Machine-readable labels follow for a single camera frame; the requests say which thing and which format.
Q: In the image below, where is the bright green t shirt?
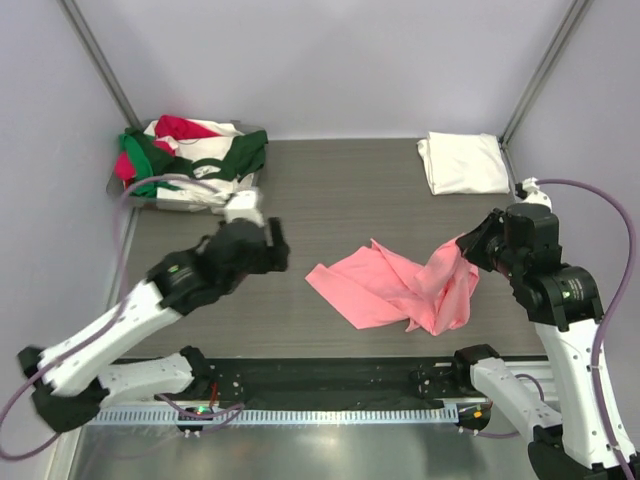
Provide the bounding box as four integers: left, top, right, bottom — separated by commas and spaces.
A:
120, 131, 157, 198

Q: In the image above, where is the dark green t shirt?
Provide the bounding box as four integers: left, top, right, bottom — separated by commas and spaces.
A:
155, 130, 268, 181

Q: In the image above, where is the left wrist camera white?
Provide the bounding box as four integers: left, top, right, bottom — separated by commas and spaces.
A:
223, 188, 265, 227

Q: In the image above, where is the slotted cable duct strip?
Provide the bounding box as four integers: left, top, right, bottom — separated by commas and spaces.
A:
88, 404, 459, 428

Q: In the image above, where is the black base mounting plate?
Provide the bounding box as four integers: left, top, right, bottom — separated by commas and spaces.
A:
170, 357, 483, 412

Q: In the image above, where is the right aluminium frame post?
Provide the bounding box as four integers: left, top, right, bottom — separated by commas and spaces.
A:
500, 0, 593, 147

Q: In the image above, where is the folded white t shirt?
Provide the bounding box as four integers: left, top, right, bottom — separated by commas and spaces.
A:
417, 132, 510, 196

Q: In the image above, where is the aluminium frame post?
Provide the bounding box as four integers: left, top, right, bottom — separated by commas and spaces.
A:
500, 0, 593, 147
58, 0, 142, 128

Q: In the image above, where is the white t shirt in bin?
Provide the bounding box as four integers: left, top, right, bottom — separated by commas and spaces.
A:
155, 119, 266, 211

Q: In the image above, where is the clear plastic bin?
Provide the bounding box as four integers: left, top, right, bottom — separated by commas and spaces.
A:
106, 115, 269, 215

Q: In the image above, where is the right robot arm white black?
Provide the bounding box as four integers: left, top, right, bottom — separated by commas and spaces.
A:
454, 202, 639, 479

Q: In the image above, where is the pink t shirt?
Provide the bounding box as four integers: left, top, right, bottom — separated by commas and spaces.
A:
305, 240, 479, 336

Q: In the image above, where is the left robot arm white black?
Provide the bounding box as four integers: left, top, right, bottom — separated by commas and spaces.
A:
18, 217, 290, 433

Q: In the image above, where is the left aluminium frame post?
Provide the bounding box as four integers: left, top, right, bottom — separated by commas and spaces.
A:
58, 0, 142, 128

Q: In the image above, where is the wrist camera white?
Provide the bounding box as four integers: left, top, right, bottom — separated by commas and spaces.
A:
515, 177, 552, 210
223, 188, 265, 227

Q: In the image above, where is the red t shirt in bin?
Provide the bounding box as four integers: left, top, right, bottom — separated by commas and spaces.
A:
114, 115, 221, 183

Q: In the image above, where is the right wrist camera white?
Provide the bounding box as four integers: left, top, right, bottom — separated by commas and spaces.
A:
515, 177, 552, 210

